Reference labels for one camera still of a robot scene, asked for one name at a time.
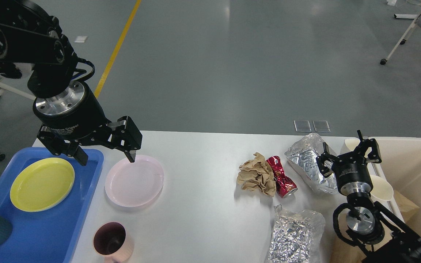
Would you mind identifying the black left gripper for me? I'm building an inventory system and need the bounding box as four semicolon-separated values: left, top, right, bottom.
33;80;143;166

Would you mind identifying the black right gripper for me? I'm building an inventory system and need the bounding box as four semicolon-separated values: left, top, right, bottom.
316;130;382;196

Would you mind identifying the pink plate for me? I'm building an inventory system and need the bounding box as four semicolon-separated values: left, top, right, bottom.
104;155;165;208

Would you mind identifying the pink ribbed mug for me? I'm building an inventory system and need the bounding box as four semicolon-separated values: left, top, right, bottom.
92;222;134;263

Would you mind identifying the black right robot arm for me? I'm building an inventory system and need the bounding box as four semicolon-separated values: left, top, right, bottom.
316;130;421;263

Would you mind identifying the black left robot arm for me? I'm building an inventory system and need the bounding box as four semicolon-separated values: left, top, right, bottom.
0;0;143;166

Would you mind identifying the cream paper cup upper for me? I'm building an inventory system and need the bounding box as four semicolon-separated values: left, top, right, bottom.
340;138;360;155

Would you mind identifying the cream paper cup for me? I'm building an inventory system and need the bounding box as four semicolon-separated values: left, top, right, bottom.
340;138;360;155
370;175;393;202

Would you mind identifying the floor socket plate right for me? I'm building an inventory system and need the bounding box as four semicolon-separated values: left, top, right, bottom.
312;120;331;133

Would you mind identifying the floor socket plate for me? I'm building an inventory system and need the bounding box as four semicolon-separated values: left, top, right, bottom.
312;120;331;133
293;120;312;133

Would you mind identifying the cream paper cup lower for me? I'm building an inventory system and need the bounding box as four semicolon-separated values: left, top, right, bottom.
370;175;393;202

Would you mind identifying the silver foil bag upper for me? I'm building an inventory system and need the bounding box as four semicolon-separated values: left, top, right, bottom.
284;133;338;195

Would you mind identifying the silver foil bag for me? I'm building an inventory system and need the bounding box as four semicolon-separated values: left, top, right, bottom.
284;133;338;195
264;205;326;263

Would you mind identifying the floor socket plate left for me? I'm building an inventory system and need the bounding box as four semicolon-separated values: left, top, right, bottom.
293;120;312;133

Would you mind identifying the yellow plate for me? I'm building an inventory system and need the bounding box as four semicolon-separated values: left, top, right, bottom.
10;157;75;213

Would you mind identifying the beige waste bin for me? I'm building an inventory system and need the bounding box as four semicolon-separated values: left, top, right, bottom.
329;137;421;263

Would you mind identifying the crushed red can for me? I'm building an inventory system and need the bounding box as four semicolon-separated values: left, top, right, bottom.
267;156;298;198

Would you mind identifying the silver foil bag lower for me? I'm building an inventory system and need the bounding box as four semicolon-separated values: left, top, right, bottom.
264;205;326;263

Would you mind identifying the crumpled brown paper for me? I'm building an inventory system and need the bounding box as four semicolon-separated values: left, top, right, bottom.
236;152;276;197

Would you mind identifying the blue plastic tray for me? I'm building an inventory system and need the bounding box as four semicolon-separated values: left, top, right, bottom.
0;148;104;263

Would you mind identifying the white rolling stand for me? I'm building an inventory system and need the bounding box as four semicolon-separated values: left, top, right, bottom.
380;0;421;89

